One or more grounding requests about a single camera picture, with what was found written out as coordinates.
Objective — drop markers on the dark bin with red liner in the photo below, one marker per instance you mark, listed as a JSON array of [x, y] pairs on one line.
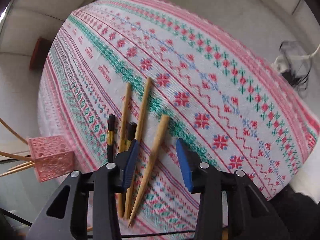
[[40, 53]]

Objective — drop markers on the bamboo chopstick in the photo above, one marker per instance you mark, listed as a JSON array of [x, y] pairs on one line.
[[138, 135], [14, 133], [21, 165], [122, 141], [160, 134], [17, 170], [14, 156]]

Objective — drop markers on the white power strip with cables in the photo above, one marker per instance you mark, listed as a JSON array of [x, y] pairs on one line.
[[294, 64]]

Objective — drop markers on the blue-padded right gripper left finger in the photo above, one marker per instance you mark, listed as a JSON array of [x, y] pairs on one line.
[[65, 214]]

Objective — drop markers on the patterned striped tablecloth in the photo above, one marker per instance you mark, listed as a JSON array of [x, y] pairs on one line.
[[227, 104]]

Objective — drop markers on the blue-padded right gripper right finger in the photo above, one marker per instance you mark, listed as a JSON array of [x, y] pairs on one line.
[[250, 215]]

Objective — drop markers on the black gold-banded chopstick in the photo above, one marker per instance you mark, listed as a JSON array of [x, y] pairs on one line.
[[110, 138], [131, 130]]

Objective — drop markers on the pink perforated utensil holder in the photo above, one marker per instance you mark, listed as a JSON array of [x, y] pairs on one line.
[[52, 156]]

